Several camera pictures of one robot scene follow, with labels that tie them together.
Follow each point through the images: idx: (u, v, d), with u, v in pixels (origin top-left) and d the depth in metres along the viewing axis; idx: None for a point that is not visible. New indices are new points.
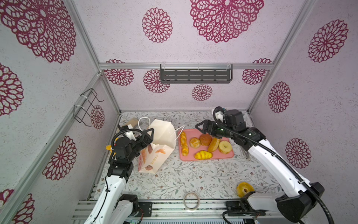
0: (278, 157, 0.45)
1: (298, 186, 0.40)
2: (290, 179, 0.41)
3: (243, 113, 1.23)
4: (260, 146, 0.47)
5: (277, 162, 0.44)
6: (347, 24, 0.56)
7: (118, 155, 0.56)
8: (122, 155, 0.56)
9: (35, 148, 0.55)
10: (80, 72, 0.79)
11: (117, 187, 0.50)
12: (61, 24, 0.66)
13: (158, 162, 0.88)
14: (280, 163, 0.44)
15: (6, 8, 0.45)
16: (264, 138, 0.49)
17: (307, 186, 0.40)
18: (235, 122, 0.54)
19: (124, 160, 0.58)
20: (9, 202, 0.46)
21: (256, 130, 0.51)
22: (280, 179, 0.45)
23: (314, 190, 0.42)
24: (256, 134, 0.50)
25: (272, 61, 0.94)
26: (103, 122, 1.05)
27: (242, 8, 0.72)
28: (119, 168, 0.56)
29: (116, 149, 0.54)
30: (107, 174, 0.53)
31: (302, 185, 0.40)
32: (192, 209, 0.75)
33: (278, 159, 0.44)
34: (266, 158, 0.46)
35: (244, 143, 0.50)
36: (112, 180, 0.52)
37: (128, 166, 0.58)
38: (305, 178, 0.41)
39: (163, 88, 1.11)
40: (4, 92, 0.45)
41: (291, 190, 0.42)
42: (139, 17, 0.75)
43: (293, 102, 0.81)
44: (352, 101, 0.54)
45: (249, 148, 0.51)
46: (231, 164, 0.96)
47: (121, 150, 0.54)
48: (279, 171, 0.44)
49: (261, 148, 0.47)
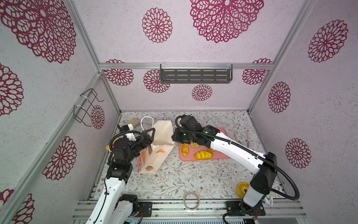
0: (234, 143, 0.50)
1: (256, 161, 0.45)
2: (249, 159, 0.47)
3: (243, 113, 1.23)
4: (216, 140, 0.52)
5: (234, 148, 0.49)
6: (347, 24, 0.56)
7: (117, 156, 0.55)
8: (121, 157, 0.55)
9: (35, 148, 0.55)
10: (80, 72, 0.79)
11: (116, 189, 0.50)
12: (61, 24, 0.66)
13: (158, 162, 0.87)
14: (236, 147, 0.49)
15: (6, 8, 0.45)
16: (218, 131, 0.54)
17: (262, 158, 0.46)
18: (190, 126, 0.59)
19: (123, 161, 0.57)
20: (9, 202, 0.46)
21: (210, 128, 0.56)
22: (243, 162, 0.49)
23: (270, 160, 0.49)
24: (210, 131, 0.54)
25: (272, 61, 0.94)
26: (103, 122, 1.05)
27: (242, 8, 0.72)
28: (118, 169, 0.55)
29: (115, 150, 0.53)
30: (107, 177, 0.53)
31: (259, 160, 0.45)
32: (192, 209, 0.75)
33: (234, 145, 0.50)
34: (225, 147, 0.51)
35: (205, 142, 0.54)
36: (111, 182, 0.51)
37: (127, 167, 0.56)
38: (260, 152, 0.47)
39: (164, 88, 1.11)
40: (4, 92, 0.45)
41: (253, 167, 0.47)
42: (139, 17, 0.75)
43: (293, 102, 0.81)
44: (352, 101, 0.54)
45: (210, 144, 0.55)
46: (231, 164, 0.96)
47: (120, 152, 0.53)
48: (238, 154, 0.49)
49: (217, 141, 0.51)
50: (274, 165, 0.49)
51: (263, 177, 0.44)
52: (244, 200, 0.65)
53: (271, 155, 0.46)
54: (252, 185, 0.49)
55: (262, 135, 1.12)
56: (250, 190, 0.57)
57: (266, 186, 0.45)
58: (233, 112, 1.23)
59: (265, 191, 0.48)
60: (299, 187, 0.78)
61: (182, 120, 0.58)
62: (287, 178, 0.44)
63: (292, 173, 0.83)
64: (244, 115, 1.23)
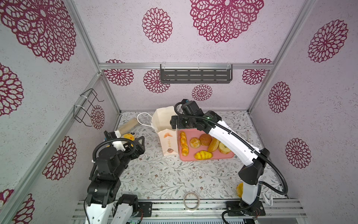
0: (234, 134, 0.50)
1: (251, 155, 0.47)
2: (245, 151, 0.48)
3: (243, 113, 1.23)
4: (217, 129, 0.51)
5: (233, 139, 0.49)
6: (347, 24, 0.56)
7: (101, 169, 0.45)
8: (106, 169, 0.45)
9: (35, 148, 0.55)
10: (80, 72, 0.79)
11: (100, 220, 0.41)
12: (61, 24, 0.66)
13: (174, 144, 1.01)
14: (235, 139, 0.49)
15: (7, 8, 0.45)
16: (220, 119, 0.52)
17: (258, 153, 0.47)
18: (191, 111, 0.57)
19: (109, 176, 0.47)
20: (9, 202, 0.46)
21: (212, 113, 0.53)
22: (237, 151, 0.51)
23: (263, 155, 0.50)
24: (212, 117, 0.52)
25: (272, 61, 0.94)
26: (103, 122, 1.05)
27: (242, 8, 0.72)
28: (100, 188, 0.44)
29: (99, 163, 0.44)
30: (87, 203, 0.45)
31: (255, 154, 0.47)
32: (192, 209, 0.75)
33: (234, 136, 0.49)
34: (224, 137, 0.51)
35: (204, 128, 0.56)
36: (93, 212, 0.42)
37: (113, 183, 0.46)
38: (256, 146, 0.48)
39: (163, 88, 1.11)
40: (4, 92, 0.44)
41: (246, 160, 0.49)
42: (139, 17, 0.75)
43: (293, 102, 0.81)
44: (352, 101, 0.54)
45: (209, 131, 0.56)
46: (231, 164, 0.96)
47: (105, 164, 0.44)
48: (236, 146, 0.49)
49: (218, 129, 0.51)
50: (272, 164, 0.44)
51: (256, 171, 0.46)
52: (242, 197, 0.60)
53: (266, 150, 0.47)
54: (241, 174, 0.53)
55: (262, 135, 1.12)
56: (247, 186, 0.58)
57: (254, 178, 0.48)
58: (233, 112, 1.23)
59: (251, 181, 0.51)
60: (299, 187, 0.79)
61: (183, 104, 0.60)
62: (278, 174, 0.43)
63: (292, 173, 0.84)
64: (244, 115, 1.23)
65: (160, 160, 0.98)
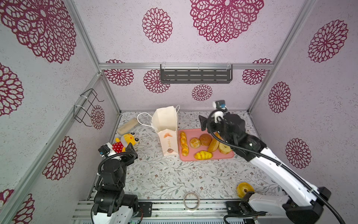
0: (285, 167, 0.43)
1: (308, 196, 0.39)
2: (300, 190, 0.40)
3: (243, 113, 1.23)
4: (263, 158, 0.45)
5: (284, 174, 0.42)
6: (347, 24, 0.56)
7: (106, 181, 0.50)
8: (111, 181, 0.49)
9: (35, 148, 0.55)
10: (80, 72, 0.79)
11: None
12: (61, 24, 0.66)
13: (174, 143, 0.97)
14: (286, 173, 0.42)
15: (7, 9, 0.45)
16: (265, 147, 0.47)
17: (317, 194, 0.39)
18: (236, 131, 0.49)
19: (113, 186, 0.51)
20: (9, 203, 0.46)
21: (256, 138, 0.49)
22: (287, 188, 0.43)
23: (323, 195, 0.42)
24: (256, 144, 0.47)
25: (272, 61, 0.94)
26: (103, 122, 1.05)
27: (242, 8, 0.72)
28: (106, 198, 0.48)
29: (104, 175, 0.47)
30: (94, 212, 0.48)
31: (313, 194, 0.39)
32: (192, 209, 0.75)
33: (285, 169, 0.43)
34: (272, 170, 0.44)
35: (245, 155, 0.47)
36: (99, 219, 0.45)
37: (117, 192, 0.49)
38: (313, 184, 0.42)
39: (164, 88, 1.11)
40: (5, 92, 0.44)
41: (302, 201, 0.40)
42: (139, 18, 0.76)
43: (293, 102, 0.81)
44: (352, 101, 0.54)
45: (250, 159, 0.49)
46: (231, 164, 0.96)
47: (109, 177, 0.48)
48: (289, 183, 0.42)
49: (264, 158, 0.45)
50: (337, 213, 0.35)
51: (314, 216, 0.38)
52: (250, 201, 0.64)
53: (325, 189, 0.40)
54: (291, 213, 0.44)
55: (262, 135, 1.12)
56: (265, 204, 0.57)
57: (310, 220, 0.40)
58: (233, 112, 1.23)
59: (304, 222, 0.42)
60: None
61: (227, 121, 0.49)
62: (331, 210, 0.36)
63: None
64: (244, 115, 1.23)
65: (160, 160, 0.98)
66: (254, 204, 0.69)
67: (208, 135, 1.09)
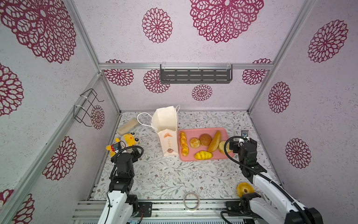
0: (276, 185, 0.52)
1: (290, 206, 0.44)
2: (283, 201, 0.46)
3: (243, 113, 1.23)
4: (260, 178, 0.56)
5: (272, 188, 0.51)
6: (347, 24, 0.56)
7: (120, 170, 0.60)
8: (123, 169, 0.60)
9: (35, 148, 0.55)
10: (80, 72, 0.79)
11: (119, 201, 0.52)
12: (61, 24, 0.66)
13: (174, 143, 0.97)
14: (274, 187, 0.51)
15: (7, 9, 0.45)
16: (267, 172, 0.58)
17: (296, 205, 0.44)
18: (248, 156, 0.63)
19: (125, 175, 0.61)
20: (9, 203, 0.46)
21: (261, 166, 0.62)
22: (278, 205, 0.48)
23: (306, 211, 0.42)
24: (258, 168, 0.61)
25: (272, 61, 0.94)
26: (103, 123, 1.05)
27: (242, 8, 0.72)
28: (120, 183, 0.58)
29: (118, 164, 0.58)
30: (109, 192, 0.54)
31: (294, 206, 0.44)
32: (192, 209, 0.75)
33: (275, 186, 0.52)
34: (265, 186, 0.53)
35: (249, 176, 0.62)
36: (113, 195, 0.54)
37: (128, 180, 0.59)
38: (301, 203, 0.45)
39: (163, 88, 1.11)
40: (4, 92, 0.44)
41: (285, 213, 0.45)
42: (139, 18, 0.76)
43: (293, 102, 0.81)
44: (352, 101, 0.54)
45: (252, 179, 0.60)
46: (231, 164, 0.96)
47: (123, 165, 0.58)
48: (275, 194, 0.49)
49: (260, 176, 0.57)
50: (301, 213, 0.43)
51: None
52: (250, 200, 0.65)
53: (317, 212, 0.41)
54: None
55: (262, 135, 1.12)
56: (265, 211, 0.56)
57: None
58: (233, 112, 1.23)
59: None
60: (299, 187, 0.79)
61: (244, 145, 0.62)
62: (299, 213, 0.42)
63: (292, 173, 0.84)
64: (244, 115, 1.23)
65: (160, 160, 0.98)
66: (254, 206, 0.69)
67: (208, 135, 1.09)
